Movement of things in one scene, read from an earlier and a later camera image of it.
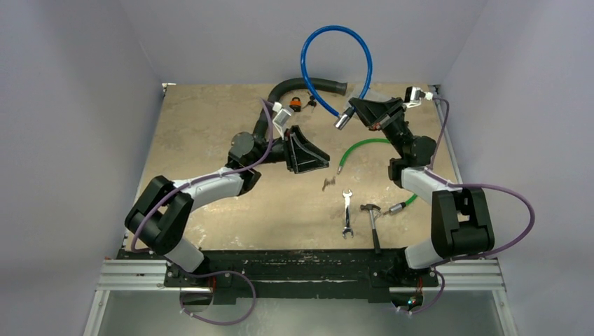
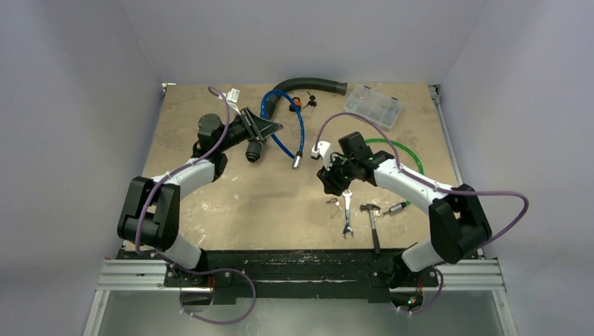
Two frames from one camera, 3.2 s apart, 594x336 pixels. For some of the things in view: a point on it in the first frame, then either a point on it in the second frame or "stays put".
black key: (312, 102) stays put
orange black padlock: (295, 104) stays put
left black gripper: (301, 155) to (259, 128)
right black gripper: (394, 119) to (334, 178)
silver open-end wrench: (347, 196) stays put
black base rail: (332, 275) stays put
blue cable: (344, 119) to (297, 159)
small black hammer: (369, 206) stays put
